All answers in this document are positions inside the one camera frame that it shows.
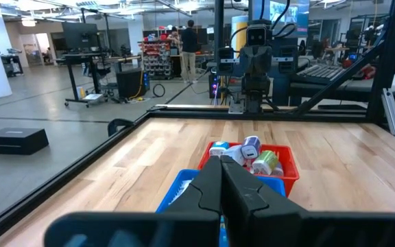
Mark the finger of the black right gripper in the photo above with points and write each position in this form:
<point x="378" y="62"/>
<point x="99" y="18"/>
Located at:
<point x="225" y="61"/>
<point x="288" y="60"/>

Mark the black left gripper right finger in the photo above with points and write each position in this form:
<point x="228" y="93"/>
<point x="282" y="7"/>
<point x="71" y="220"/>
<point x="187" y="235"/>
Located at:
<point x="286" y="230"/>

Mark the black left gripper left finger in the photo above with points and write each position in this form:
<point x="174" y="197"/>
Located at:
<point x="183" y="226"/>

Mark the green charger cube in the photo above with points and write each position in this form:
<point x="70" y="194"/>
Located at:
<point x="265" y="162"/>

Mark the blue white carton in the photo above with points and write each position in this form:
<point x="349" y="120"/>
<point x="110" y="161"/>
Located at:
<point x="218" y="148"/>

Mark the small purple charger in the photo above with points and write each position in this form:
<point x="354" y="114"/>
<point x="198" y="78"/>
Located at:
<point x="250" y="147"/>

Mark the white wall charger cube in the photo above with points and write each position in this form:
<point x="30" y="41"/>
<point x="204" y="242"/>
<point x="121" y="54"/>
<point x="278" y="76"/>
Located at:
<point x="235" y="155"/>

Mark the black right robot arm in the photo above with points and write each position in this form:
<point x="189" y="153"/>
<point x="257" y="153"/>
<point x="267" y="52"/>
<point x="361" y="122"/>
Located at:
<point x="255" y="89"/>

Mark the white shelf with items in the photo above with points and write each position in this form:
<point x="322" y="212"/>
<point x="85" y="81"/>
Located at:
<point x="156" y="58"/>

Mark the black computer with pink light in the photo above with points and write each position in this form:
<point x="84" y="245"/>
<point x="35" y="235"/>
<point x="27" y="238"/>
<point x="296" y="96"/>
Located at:
<point x="214" y="85"/>

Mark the yellow column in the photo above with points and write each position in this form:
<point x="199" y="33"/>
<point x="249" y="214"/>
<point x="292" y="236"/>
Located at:
<point x="240" y="31"/>

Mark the black backlit keyboard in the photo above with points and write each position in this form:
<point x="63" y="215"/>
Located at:
<point x="321" y="71"/>

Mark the blue plastic basket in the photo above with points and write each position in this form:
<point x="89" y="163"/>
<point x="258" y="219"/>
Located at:
<point x="183" y="178"/>

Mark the dark grey desk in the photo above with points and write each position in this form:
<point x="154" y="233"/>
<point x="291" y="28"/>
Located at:
<point x="338" y="90"/>

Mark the red plastic basket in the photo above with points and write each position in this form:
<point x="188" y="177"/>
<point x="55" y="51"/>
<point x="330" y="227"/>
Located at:
<point x="288" y="171"/>

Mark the red handheld object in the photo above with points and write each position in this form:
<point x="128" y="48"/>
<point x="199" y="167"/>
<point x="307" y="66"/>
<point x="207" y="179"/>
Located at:
<point x="367" y="72"/>

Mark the black computer tower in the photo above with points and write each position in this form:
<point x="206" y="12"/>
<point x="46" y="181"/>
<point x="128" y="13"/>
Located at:
<point x="130" y="82"/>

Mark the white aluminium bar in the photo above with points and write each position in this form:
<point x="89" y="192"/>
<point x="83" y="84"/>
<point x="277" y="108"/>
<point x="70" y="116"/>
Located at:
<point x="393" y="113"/>

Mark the black monitor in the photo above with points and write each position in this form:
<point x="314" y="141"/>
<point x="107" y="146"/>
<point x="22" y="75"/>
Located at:
<point x="81" y="34"/>

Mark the black rolling standing desk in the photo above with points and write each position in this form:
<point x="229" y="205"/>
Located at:
<point x="74" y="79"/>

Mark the black box on floor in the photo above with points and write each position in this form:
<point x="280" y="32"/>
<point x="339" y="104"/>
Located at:
<point x="15" y="140"/>

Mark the black cart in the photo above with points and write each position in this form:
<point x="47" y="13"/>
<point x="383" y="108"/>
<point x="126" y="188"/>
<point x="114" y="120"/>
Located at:
<point x="12" y="65"/>

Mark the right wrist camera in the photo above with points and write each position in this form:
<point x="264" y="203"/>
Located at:
<point x="256" y="34"/>

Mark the wall screen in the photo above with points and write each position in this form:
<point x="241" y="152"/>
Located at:
<point x="293" y="15"/>

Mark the white base bracket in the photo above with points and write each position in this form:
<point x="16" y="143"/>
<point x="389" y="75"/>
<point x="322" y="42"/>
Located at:
<point x="236" y="108"/>

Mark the black frame clamp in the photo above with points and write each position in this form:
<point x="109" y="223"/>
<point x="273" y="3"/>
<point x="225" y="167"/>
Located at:
<point x="118" y="125"/>

